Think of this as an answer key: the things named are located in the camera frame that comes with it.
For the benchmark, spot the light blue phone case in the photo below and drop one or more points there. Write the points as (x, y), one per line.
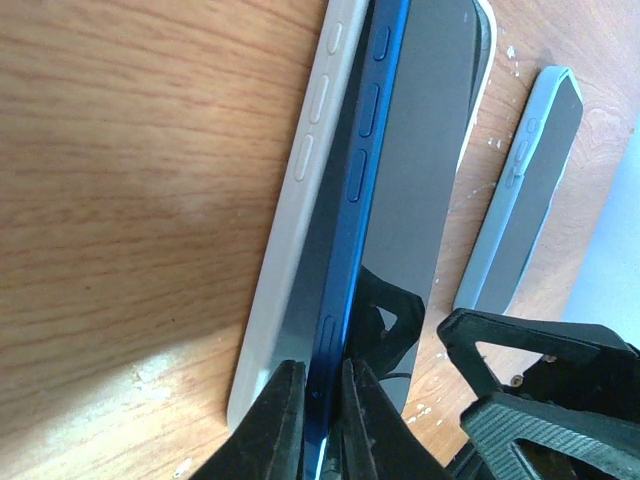
(523, 146)

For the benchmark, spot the white phone case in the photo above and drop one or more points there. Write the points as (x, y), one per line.
(300, 200)

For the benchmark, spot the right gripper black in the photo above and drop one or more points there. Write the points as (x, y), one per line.
(575, 414)

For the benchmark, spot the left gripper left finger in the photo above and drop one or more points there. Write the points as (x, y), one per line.
(268, 443)

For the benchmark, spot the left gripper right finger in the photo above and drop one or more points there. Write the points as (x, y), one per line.
(376, 442)

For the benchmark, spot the black smartphone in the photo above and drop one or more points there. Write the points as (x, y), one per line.
(531, 208)

